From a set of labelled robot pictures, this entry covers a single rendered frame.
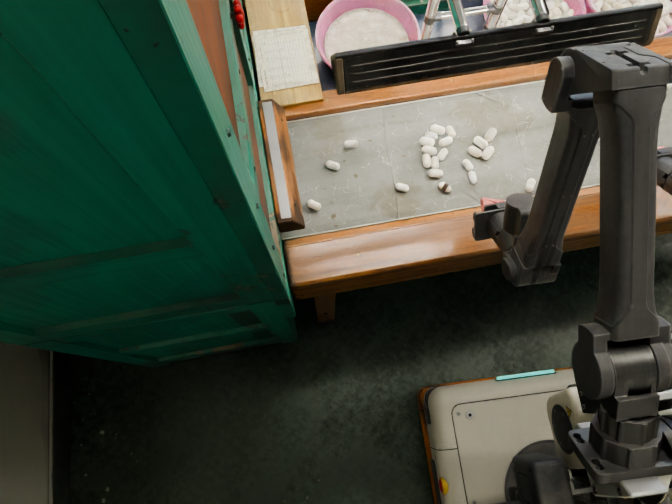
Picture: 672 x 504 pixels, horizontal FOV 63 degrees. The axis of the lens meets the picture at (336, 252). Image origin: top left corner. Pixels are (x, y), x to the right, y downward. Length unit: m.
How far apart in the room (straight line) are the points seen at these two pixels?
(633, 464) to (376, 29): 1.16
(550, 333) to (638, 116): 1.48
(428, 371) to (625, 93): 1.44
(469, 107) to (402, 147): 0.20
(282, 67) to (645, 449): 1.10
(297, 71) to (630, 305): 0.96
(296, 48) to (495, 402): 1.15
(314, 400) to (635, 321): 1.37
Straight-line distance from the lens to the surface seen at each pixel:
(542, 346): 2.11
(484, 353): 2.04
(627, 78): 0.71
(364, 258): 1.24
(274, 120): 1.26
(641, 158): 0.72
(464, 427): 1.73
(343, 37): 1.52
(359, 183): 1.32
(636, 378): 0.79
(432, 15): 1.27
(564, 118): 0.82
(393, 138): 1.38
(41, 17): 0.34
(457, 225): 1.29
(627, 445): 0.83
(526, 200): 1.04
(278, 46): 1.46
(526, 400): 1.78
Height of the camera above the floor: 1.96
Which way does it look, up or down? 75 degrees down
